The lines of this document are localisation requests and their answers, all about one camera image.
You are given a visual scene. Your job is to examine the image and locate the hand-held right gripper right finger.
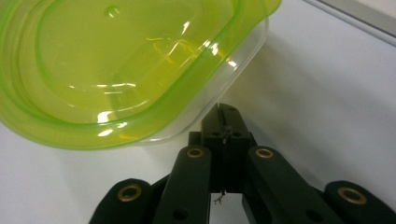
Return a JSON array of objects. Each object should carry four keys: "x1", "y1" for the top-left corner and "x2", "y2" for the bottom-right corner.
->
[{"x1": 221, "y1": 104, "x2": 258, "y2": 194}]

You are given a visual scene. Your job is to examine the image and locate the green lidded clear container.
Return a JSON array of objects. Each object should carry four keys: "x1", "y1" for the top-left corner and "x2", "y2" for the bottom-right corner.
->
[{"x1": 0, "y1": 0, "x2": 283, "y2": 151}]

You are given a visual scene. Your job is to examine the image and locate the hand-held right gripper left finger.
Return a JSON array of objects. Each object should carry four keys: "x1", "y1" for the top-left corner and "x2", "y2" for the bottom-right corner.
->
[{"x1": 200, "y1": 104, "x2": 225, "y2": 193}]

